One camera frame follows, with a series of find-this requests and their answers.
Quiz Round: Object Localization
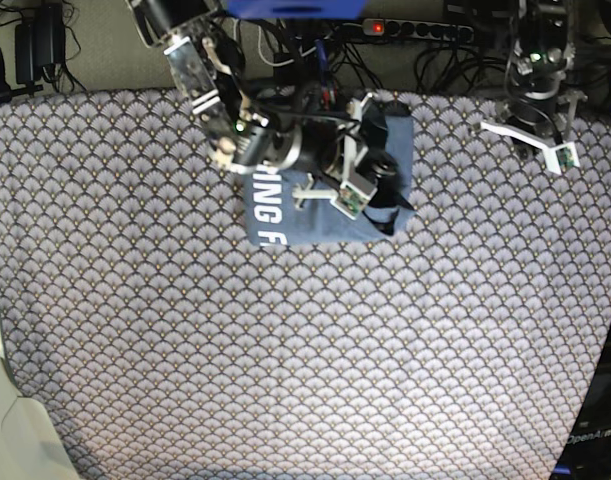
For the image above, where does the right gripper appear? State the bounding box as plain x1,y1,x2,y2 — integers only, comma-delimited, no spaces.
209,92,374,209

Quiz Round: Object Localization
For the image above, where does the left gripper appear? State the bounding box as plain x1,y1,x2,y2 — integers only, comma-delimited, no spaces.
478,85,588,156

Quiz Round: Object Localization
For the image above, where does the blue T-shirt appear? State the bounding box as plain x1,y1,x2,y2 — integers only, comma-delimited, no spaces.
243,103,416,246

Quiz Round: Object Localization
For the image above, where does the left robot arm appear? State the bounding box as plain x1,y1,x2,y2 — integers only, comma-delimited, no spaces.
475,1,587,174

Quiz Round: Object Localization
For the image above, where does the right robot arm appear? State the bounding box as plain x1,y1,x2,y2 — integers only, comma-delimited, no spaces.
128,1,377,219

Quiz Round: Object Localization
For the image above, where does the red black table clamp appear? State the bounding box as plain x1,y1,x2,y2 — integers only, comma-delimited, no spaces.
321,83,336,111

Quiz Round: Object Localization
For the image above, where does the black power strip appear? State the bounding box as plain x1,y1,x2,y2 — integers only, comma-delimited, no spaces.
362,18,475,45

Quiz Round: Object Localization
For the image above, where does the blue box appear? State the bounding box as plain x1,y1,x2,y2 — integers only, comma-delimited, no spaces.
226,0,366,20

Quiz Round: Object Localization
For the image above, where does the fan patterned tablecloth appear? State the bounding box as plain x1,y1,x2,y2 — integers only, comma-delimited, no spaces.
0,90,611,479

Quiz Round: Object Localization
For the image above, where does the black power adapter box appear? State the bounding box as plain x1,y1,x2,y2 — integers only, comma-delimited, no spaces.
14,2,66,85

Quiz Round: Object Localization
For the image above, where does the black OpenArm box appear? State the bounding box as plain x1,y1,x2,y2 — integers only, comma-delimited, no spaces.
551,326,611,479

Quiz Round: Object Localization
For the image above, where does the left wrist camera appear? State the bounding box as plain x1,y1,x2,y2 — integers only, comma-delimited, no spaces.
543,142,580,175

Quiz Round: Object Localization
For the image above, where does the grey cable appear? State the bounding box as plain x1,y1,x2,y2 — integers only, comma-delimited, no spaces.
254,19,321,69

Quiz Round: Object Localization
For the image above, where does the black cable bundle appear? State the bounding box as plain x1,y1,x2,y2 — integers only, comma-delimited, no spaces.
329,29,511,94

